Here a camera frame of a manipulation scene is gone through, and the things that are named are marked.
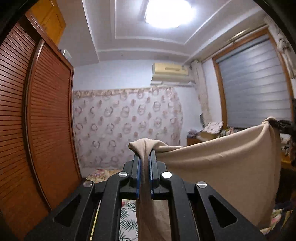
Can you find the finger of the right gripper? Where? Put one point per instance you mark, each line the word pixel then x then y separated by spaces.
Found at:
pixel 284 126

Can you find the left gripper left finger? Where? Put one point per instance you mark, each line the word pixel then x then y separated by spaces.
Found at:
pixel 132 187

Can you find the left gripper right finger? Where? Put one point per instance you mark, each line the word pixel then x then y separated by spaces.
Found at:
pixel 156 168

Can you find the beige small garment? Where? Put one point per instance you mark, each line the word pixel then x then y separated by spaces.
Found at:
pixel 244 168

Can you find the floral rose bedspread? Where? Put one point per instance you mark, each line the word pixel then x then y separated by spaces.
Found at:
pixel 100 175

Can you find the green leaf print blanket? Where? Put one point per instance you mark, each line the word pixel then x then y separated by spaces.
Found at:
pixel 128 227

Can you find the grey window roller blind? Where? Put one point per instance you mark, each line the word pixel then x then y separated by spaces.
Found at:
pixel 254 83

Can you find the circle pattern lace curtain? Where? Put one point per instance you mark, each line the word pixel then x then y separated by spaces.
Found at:
pixel 106 121

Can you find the floral cloth on box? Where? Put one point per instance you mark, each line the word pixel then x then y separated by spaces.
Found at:
pixel 213 127

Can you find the brown louvered wardrobe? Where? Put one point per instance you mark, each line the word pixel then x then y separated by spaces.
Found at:
pixel 39 168

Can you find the round ceiling lamp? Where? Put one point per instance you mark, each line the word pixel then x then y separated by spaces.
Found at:
pixel 169 14

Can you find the beige wall air conditioner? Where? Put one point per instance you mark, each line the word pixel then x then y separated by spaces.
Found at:
pixel 171 74

